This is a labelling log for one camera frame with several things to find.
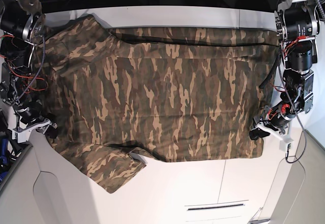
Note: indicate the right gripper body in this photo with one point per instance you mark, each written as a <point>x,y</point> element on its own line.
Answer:
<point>41,123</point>

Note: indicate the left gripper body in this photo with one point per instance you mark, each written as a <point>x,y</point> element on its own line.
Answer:
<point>274,120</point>

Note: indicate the camouflage T-shirt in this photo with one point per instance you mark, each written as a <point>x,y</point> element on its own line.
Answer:
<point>174,94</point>

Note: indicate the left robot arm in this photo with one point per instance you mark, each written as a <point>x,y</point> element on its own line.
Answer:
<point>297,24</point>

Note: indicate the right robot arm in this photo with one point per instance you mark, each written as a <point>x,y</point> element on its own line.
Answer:
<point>22,23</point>

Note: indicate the bin with blue items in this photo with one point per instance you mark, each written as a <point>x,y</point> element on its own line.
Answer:
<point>12,153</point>

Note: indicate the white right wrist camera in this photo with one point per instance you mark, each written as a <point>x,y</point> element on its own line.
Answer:
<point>21,136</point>

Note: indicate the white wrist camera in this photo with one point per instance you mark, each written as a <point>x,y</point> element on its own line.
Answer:
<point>21,136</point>
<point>285,145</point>

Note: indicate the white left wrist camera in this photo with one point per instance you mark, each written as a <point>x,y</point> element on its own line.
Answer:
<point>285,145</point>

